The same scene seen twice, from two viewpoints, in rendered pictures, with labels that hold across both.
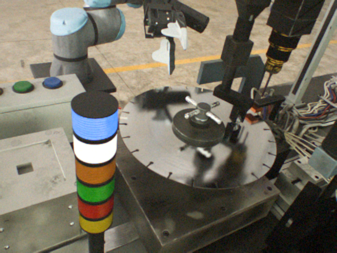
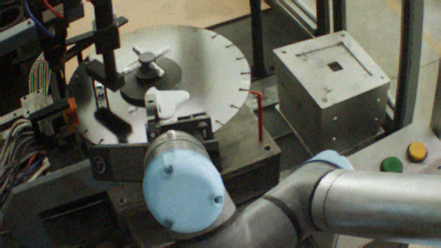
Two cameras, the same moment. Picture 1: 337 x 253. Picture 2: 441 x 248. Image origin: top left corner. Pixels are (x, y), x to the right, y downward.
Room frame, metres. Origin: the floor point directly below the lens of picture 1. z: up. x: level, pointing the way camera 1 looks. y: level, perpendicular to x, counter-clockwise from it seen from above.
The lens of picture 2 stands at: (1.34, 0.26, 1.70)
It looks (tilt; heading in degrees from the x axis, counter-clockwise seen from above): 44 degrees down; 194
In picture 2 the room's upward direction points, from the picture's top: 4 degrees counter-clockwise
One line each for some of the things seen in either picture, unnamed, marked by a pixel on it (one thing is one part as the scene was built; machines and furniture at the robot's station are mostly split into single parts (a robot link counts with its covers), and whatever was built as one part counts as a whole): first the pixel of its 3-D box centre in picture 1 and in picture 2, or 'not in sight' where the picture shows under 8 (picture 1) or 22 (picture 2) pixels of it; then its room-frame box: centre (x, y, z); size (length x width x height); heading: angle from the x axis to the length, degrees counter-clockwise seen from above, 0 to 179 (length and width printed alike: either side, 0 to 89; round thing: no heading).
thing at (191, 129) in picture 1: (199, 122); (149, 75); (0.51, -0.06, 0.96); 0.11 x 0.11 x 0.03
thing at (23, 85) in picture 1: (23, 88); (391, 168); (0.61, 0.37, 0.90); 0.04 x 0.04 x 0.02
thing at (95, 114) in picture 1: (95, 115); not in sight; (0.23, 0.07, 1.14); 0.05 x 0.04 x 0.03; 36
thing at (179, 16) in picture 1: (177, 22); (154, 119); (0.73, 0.02, 1.08); 0.09 x 0.02 x 0.05; 21
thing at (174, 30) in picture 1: (174, 33); (167, 99); (0.68, 0.02, 1.07); 0.09 x 0.06 x 0.03; 21
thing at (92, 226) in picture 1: (96, 212); not in sight; (0.23, 0.07, 0.98); 0.05 x 0.04 x 0.03; 36
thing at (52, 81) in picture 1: (52, 84); not in sight; (0.65, 0.31, 0.90); 0.04 x 0.04 x 0.02
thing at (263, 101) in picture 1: (263, 111); (54, 121); (0.62, -0.22, 0.95); 0.10 x 0.03 x 0.07; 126
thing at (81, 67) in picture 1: (71, 63); not in sight; (0.95, 0.38, 0.80); 0.15 x 0.15 x 0.10
